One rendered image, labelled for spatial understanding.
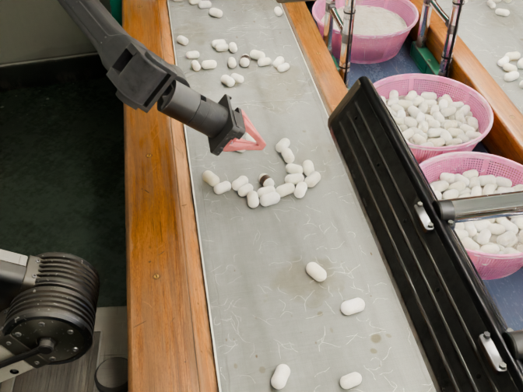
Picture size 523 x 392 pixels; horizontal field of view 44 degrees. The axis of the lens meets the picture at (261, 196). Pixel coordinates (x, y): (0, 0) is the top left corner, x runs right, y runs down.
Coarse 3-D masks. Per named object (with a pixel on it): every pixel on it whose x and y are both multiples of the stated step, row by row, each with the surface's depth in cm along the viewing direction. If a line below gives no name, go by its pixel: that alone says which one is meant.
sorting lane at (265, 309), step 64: (256, 0) 176; (256, 64) 151; (192, 128) 133; (256, 128) 132; (320, 128) 132; (320, 192) 118; (256, 256) 106; (320, 256) 106; (256, 320) 97; (320, 320) 97; (384, 320) 97; (256, 384) 89; (320, 384) 89; (384, 384) 89
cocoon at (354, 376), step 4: (344, 376) 88; (348, 376) 88; (352, 376) 88; (356, 376) 88; (360, 376) 88; (340, 380) 88; (344, 380) 87; (348, 380) 87; (352, 380) 87; (356, 380) 87; (360, 380) 88; (340, 384) 88; (344, 384) 87; (348, 384) 87; (352, 384) 87; (356, 384) 88; (344, 388) 88; (348, 388) 87
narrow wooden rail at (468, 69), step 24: (384, 0) 189; (432, 24) 160; (432, 48) 159; (456, 48) 151; (456, 72) 148; (480, 72) 143; (504, 96) 136; (504, 120) 130; (504, 144) 130; (504, 168) 131
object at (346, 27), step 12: (348, 0) 134; (336, 12) 147; (348, 12) 135; (336, 24) 145; (348, 24) 137; (324, 36) 156; (348, 36) 139; (348, 48) 140; (348, 60) 143; (348, 72) 145
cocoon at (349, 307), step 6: (348, 300) 97; (354, 300) 97; (360, 300) 97; (342, 306) 96; (348, 306) 96; (354, 306) 96; (360, 306) 96; (342, 312) 97; (348, 312) 96; (354, 312) 96
